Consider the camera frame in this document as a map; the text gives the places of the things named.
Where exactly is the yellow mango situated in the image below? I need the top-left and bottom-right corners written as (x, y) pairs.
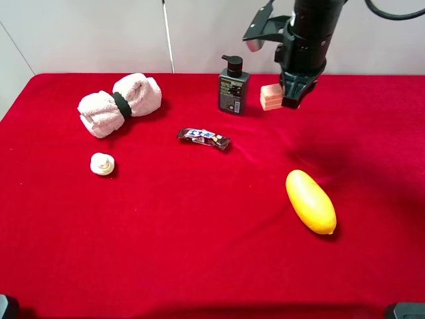
top-left (286, 169), bottom-right (337, 235)

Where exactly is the black base right corner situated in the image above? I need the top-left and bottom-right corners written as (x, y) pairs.
top-left (384, 302), bottom-right (425, 319)

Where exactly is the black base corner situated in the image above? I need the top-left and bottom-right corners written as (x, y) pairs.
top-left (0, 294), bottom-right (19, 319)
top-left (384, 302), bottom-right (425, 319)

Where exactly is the black pump bottle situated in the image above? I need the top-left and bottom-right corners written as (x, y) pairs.
top-left (218, 54), bottom-right (250, 116)

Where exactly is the black base left corner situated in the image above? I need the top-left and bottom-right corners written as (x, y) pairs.
top-left (0, 294), bottom-right (19, 319)

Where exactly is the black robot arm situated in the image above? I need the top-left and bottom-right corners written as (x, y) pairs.
top-left (275, 1), bottom-right (345, 109)

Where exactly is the rolled pink towel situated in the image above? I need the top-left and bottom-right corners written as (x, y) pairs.
top-left (77, 73), bottom-right (162, 138)

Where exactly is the black hair tie band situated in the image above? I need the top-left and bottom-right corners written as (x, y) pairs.
top-left (112, 92), bottom-right (132, 118)

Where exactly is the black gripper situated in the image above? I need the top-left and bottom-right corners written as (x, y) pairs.
top-left (279, 13), bottom-right (332, 108)

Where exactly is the red velvet tablecloth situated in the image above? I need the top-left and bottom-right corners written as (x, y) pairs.
top-left (1, 74), bottom-right (424, 318)

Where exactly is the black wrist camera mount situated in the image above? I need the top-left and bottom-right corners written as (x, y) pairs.
top-left (242, 1), bottom-right (292, 52)

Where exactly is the dark snack bar wrapper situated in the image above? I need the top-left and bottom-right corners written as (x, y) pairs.
top-left (177, 128), bottom-right (230, 151)

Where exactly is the pink layered wafer block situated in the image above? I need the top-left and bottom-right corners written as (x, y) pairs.
top-left (260, 83), bottom-right (302, 111)

